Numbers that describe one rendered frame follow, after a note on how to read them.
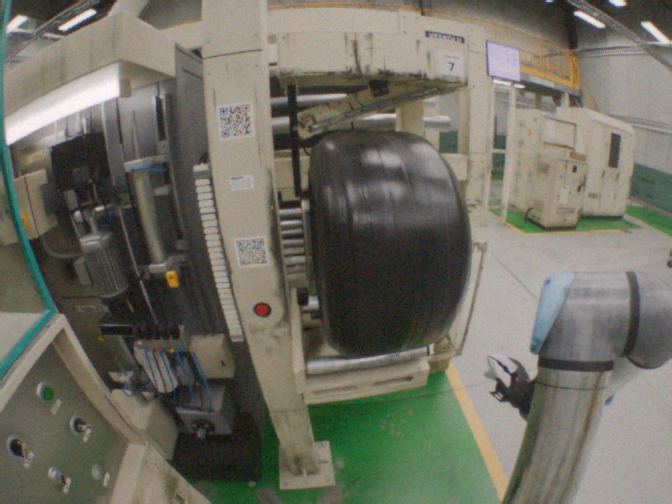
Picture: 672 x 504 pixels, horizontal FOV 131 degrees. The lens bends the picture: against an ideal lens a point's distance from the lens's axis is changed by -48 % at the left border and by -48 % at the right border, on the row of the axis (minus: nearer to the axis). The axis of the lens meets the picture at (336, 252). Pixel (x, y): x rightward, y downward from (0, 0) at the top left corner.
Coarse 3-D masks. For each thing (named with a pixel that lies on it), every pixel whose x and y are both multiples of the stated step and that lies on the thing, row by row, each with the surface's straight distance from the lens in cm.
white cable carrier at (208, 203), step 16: (208, 176) 66; (208, 192) 67; (208, 208) 67; (208, 224) 68; (208, 240) 70; (224, 256) 73; (224, 272) 72; (224, 288) 75; (224, 304) 77; (240, 320) 82
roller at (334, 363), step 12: (420, 348) 83; (312, 360) 79; (324, 360) 79; (336, 360) 78; (348, 360) 79; (360, 360) 79; (372, 360) 80; (384, 360) 81; (396, 360) 82; (312, 372) 79; (324, 372) 80
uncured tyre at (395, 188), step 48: (336, 144) 60; (384, 144) 60; (432, 144) 66; (336, 192) 51; (384, 192) 51; (432, 192) 54; (336, 240) 49; (384, 240) 49; (432, 240) 52; (336, 288) 51; (384, 288) 50; (432, 288) 54; (336, 336) 60; (384, 336) 58; (432, 336) 64
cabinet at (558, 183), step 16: (544, 160) 529; (560, 160) 521; (576, 160) 548; (544, 176) 528; (560, 176) 522; (576, 176) 554; (544, 192) 528; (560, 192) 530; (576, 192) 563; (528, 208) 561; (544, 208) 528; (560, 208) 540; (576, 208) 574; (544, 224) 529; (560, 224) 554; (576, 224) 589
